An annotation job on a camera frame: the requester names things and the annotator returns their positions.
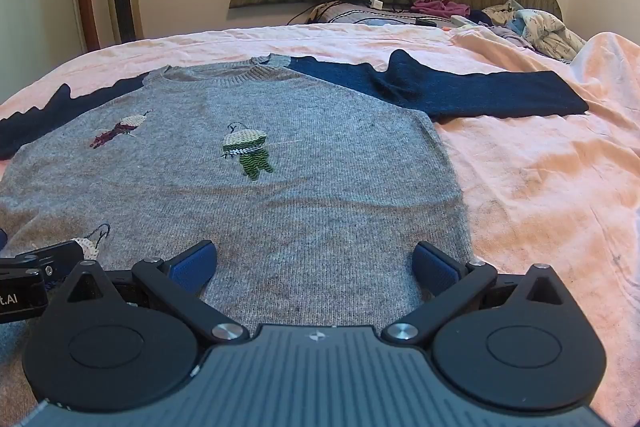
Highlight grey sweater with navy sleeves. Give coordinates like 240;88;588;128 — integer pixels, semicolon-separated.
0;49;591;410

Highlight patterned pillow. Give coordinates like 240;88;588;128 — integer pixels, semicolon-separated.
309;2;418;26

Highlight patterned pillows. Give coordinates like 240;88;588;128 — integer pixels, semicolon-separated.
479;0;587;58

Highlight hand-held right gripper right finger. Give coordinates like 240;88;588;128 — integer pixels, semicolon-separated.
381;241;569;349

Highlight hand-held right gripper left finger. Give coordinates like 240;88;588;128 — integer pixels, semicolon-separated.
64;240;250;349

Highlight magenta cloth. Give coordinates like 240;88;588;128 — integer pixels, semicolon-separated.
410;0;472;20

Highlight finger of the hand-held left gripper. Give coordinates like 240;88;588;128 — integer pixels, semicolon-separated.
14;241;86;279

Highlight pink bed sheet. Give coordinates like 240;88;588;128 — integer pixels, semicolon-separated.
0;24;640;427

